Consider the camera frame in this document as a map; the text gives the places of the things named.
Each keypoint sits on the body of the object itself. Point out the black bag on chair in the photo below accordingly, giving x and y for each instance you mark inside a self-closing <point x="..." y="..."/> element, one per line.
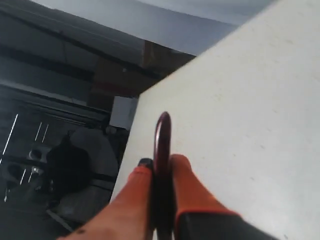
<point x="68" y="168"/>

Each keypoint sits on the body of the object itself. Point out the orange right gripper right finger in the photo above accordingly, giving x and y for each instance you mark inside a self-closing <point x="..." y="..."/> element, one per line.
<point x="199" y="215"/>

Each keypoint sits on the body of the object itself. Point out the grey office chair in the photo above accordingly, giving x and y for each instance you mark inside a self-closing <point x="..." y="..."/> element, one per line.
<point x="81" y="206"/>

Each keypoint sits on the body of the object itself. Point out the dark brown wooden spoon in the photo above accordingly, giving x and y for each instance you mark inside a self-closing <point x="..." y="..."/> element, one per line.
<point x="162" y="179"/>

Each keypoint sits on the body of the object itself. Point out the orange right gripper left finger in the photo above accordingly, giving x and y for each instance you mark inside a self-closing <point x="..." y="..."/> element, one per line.
<point x="128" y="215"/>

